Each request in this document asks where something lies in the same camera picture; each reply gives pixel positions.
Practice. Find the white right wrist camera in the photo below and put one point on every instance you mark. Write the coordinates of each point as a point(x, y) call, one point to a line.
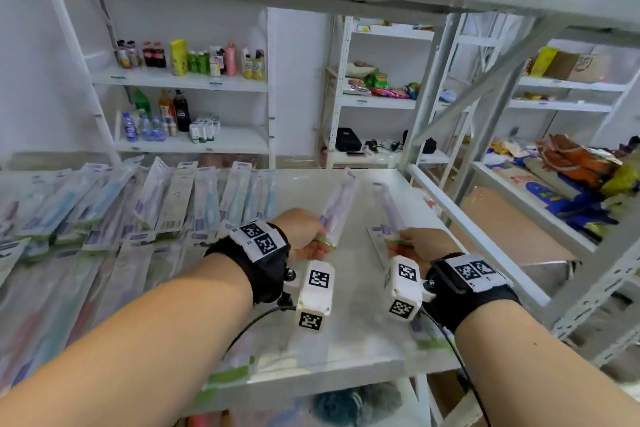
point(402, 286)

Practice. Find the blue mesh bath sponge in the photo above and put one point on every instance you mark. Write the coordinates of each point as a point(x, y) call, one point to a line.
point(335, 409)

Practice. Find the pile of snack packets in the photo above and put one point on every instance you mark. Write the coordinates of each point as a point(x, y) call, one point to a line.
point(380, 86)

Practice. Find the white goods rack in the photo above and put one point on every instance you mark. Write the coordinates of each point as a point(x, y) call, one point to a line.
point(560, 106)

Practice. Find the pile of mixed toothbrush packets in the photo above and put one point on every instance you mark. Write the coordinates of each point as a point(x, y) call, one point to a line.
point(100, 241)

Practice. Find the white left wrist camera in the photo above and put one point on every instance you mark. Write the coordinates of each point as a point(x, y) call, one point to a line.
point(315, 299)

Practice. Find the black pouch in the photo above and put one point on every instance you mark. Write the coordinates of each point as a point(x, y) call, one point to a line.
point(347, 140)

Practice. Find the row of colourful bottles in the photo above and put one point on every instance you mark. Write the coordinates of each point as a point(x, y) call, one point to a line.
point(177, 59)

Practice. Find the brown cardboard box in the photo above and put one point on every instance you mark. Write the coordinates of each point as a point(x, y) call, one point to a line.
point(575, 66)

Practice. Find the yellow packet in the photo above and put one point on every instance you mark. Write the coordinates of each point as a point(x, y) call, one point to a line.
point(542, 61)

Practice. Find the cluster of water and soda bottles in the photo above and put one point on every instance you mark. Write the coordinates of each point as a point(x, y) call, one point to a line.
point(180, 111)

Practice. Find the grey mesh bath sponge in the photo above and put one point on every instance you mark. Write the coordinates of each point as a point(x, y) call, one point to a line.
point(380, 399)

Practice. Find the pile of large food bags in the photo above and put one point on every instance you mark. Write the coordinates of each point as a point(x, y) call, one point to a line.
point(565, 156)

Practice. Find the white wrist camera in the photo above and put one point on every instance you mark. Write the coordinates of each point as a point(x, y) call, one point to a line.
point(315, 299)
point(402, 286)

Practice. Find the person's right forearm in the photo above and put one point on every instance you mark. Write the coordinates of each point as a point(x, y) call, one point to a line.
point(540, 371)

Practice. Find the purple toothbrush packet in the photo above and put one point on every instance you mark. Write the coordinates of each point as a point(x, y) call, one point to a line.
point(390, 211)
point(337, 206)

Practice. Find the person's right hand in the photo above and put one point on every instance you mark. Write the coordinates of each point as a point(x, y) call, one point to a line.
point(430, 246)

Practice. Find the person's left forearm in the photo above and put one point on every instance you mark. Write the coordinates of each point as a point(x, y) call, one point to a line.
point(140, 341)

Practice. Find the white metal shelf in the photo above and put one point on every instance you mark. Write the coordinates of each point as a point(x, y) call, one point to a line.
point(357, 291)

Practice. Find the cluster of small white cartons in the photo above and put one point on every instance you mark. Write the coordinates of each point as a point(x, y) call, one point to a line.
point(205, 130)

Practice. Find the white drinks shelving unit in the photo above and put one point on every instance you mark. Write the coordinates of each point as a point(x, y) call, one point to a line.
point(200, 82)

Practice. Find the white snack shelving unit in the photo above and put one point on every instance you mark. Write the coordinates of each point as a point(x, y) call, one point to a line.
point(380, 102)

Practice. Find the person's left hand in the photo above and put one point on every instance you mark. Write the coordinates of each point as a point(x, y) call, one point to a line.
point(300, 231)

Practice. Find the small black box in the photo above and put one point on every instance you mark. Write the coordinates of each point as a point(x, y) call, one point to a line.
point(429, 146)

